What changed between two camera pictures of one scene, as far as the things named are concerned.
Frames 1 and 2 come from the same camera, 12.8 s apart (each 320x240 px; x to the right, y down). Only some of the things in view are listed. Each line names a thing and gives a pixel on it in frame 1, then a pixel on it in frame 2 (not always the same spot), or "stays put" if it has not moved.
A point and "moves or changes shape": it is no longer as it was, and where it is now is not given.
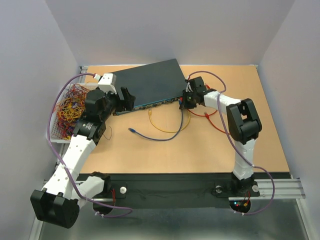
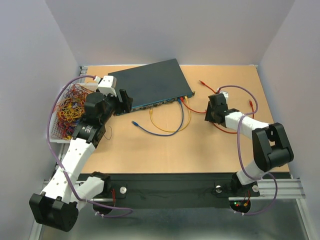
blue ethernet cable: [132, 130] to [174, 132]
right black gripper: [184, 104] to [208, 116]
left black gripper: [128, 102] stays put
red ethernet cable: [208, 86] moves or changes shape
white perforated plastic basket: [55, 135] stays put
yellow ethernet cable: [149, 112] stays put
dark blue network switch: [151, 85] stays put
